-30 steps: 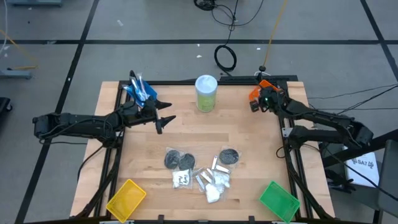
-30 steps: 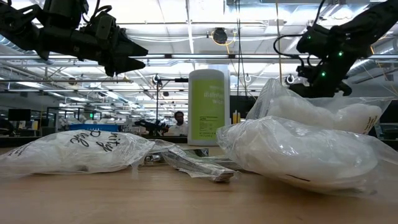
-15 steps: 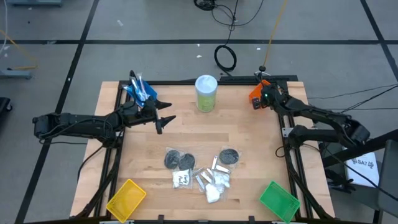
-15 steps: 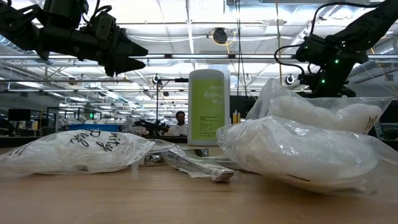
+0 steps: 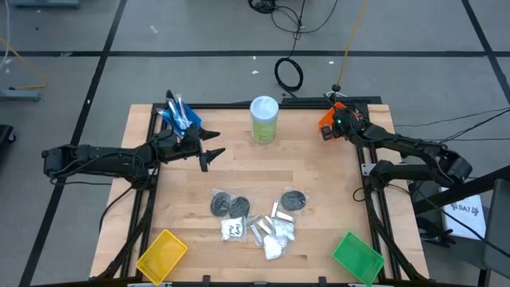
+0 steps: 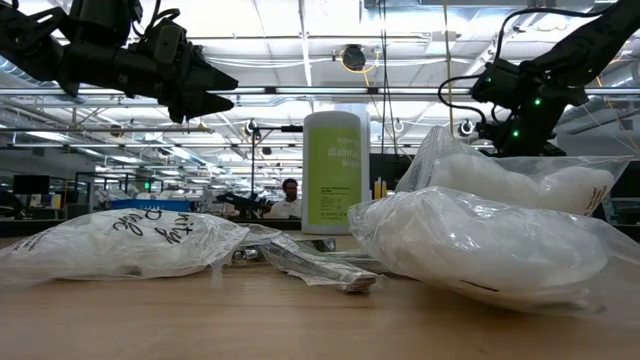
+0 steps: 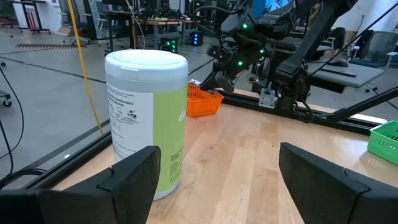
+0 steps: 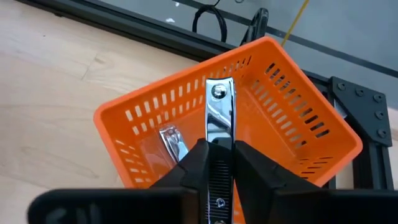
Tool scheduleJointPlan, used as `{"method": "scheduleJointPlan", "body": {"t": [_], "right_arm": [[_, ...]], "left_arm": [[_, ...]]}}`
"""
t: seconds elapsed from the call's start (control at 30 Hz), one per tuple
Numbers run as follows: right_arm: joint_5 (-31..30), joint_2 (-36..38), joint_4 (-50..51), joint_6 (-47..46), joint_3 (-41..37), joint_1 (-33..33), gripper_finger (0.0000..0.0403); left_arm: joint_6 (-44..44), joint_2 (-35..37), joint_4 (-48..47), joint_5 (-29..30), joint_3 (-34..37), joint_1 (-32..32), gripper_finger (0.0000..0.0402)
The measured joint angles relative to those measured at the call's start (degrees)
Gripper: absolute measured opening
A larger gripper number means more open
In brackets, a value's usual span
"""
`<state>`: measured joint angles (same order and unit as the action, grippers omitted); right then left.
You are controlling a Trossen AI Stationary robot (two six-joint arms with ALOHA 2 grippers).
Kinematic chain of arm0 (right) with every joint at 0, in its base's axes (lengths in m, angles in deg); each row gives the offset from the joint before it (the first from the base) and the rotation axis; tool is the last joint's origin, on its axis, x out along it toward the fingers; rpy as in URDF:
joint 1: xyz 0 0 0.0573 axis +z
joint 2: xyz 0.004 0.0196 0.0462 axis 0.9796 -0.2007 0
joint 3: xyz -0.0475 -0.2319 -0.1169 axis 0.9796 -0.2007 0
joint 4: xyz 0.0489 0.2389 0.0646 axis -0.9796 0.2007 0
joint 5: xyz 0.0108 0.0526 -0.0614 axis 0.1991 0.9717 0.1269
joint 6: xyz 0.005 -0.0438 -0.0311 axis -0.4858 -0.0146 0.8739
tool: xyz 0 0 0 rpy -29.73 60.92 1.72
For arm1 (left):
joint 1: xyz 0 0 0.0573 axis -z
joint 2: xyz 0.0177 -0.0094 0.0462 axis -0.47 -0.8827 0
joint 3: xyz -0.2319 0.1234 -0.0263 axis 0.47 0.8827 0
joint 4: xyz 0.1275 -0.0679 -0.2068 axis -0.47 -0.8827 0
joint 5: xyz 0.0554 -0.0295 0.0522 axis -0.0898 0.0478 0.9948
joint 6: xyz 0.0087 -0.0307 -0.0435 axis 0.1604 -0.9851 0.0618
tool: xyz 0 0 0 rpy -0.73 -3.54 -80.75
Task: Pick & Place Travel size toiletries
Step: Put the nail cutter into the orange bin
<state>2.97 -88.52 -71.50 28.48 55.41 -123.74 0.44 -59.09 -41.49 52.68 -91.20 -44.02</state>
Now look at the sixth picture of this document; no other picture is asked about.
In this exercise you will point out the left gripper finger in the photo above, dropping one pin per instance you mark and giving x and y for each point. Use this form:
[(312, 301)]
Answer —
[(210, 79), (200, 106)]

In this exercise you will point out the cotton balls plastic bag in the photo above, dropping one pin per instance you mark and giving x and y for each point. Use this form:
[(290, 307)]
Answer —
[(475, 250), (520, 180)]

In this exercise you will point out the white pouch with black writing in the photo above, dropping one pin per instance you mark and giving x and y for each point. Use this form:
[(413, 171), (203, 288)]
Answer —
[(100, 245)]

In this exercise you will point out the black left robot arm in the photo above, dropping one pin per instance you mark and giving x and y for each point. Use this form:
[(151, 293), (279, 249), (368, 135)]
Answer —
[(30, 45)]

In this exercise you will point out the black background robot arm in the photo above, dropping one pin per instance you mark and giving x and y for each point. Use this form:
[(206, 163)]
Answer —
[(240, 202)]

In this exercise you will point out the black pole stand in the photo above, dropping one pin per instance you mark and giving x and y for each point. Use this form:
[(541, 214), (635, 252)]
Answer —
[(252, 160)]

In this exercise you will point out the blue plastic basket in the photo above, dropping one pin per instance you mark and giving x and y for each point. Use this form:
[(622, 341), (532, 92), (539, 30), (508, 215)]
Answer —
[(150, 205)]

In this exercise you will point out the person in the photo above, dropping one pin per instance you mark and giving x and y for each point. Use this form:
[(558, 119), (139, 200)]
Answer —
[(287, 205)]

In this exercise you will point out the black cabinet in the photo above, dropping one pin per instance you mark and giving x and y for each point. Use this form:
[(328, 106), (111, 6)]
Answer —
[(392, 170)]

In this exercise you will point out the black monitor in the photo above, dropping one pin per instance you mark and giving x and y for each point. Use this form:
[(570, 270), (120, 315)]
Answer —
[(30, 184)]

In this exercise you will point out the green disinfecting wipes canister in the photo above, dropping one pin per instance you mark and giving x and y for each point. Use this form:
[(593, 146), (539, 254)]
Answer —
[(332, 175)]

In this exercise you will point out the yellow bottles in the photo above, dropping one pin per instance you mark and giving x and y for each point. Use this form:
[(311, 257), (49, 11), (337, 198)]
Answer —
[(380, 190)]

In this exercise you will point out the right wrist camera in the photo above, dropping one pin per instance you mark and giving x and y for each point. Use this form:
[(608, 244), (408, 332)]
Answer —
[(487, 132)]

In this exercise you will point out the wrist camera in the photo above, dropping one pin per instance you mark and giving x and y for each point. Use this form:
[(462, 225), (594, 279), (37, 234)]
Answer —
[(167, 42), (487, 132)]

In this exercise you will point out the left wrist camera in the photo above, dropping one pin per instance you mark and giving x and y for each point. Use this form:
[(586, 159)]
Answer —
[(167, 42)]

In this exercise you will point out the black aluminium table frame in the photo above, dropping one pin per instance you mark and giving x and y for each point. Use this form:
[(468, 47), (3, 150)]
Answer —
[(30, 227)]

